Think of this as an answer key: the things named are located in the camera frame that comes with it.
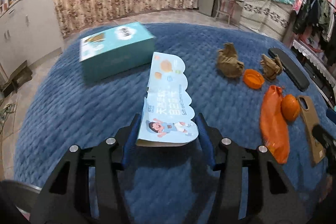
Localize patterned cloth cover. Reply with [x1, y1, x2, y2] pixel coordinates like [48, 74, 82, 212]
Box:
[239, 0, 296, 42]

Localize black flat case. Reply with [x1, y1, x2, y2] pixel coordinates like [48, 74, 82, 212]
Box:
[268, 48, 310, 92]

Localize teal cardboard box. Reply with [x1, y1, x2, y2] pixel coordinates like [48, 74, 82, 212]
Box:
[79, 22, 155, 83]

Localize low dark cabinet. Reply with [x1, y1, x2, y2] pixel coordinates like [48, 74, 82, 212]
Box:
[290, 40, 336, 100]

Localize photo frames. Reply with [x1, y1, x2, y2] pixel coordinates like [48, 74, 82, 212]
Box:
[0, 0, 11, 14]

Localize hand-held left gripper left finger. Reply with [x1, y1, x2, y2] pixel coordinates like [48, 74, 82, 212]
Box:
[29, 113, 142, 224]

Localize orange plastic bag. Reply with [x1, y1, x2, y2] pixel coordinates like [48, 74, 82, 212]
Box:
[260, 85, 290, 165]

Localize brown phone case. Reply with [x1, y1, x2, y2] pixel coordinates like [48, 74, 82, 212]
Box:
[297, 95, 327, 167]

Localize pink hanging bag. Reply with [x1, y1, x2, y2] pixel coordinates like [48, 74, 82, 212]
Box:
[293, 0, 309, 13]

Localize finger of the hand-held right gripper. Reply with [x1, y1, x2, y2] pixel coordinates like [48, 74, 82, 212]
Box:
[311, 124, 336, 161]
[325, 108, 336, 125]

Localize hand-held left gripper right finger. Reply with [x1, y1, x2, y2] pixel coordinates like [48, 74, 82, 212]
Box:
[197, 113, 307, 224]

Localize crumpled rag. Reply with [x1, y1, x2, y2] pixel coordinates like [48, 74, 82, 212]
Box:
[0, 102, 15, 122]

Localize blue quilted blanket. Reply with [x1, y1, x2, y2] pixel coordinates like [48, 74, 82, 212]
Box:
[13, 22, 336, 224]

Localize white lace cloth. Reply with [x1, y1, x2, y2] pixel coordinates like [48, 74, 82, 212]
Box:
[293, 39, 336, 81]

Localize brown crumpled paper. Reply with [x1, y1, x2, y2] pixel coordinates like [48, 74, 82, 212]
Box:
[216, 42, 245, 79]
[260, 54, 284, 82]

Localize small orange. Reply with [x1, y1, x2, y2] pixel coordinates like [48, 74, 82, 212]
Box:
[281, 94, 300, 121]

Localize row of hanging clothes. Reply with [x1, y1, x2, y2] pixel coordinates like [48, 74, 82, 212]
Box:
[291, 0, 336, 67]

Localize small wooden stool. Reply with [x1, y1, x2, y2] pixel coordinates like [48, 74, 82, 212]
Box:
[0, 60, 33, 92]

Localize white cabinet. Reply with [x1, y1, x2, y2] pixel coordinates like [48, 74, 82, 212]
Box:
[0, 0, 65, 83]

